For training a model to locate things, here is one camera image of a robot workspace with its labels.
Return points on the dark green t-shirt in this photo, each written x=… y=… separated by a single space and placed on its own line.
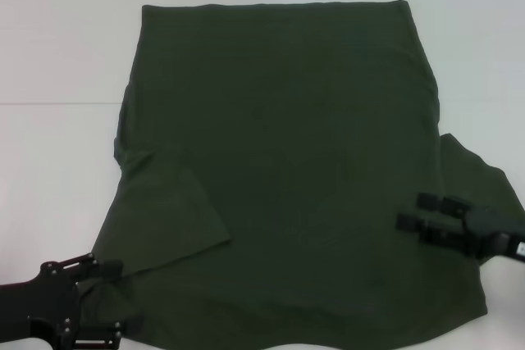
x=287 y=120

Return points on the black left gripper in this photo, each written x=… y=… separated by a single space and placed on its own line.
x=41 y=305

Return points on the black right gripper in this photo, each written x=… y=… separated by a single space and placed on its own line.
x=492 y=235

